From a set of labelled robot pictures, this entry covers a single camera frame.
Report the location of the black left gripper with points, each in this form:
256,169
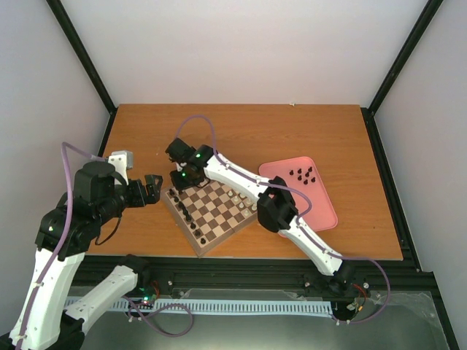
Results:
154,190

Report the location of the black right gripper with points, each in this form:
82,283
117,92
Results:
179,186

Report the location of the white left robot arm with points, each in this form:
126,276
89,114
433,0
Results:
95,195

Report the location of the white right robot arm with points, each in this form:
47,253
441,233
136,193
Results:
276,208

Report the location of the wooden chess board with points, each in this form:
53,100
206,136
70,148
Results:
208,211

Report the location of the white chess pieces row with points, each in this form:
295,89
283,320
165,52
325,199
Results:
240,204

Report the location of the pink plastic tray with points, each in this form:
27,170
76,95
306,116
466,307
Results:
322,215

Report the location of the black aluminium frame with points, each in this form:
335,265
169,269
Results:
278,79

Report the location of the light blue cable duct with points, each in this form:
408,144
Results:
237,307

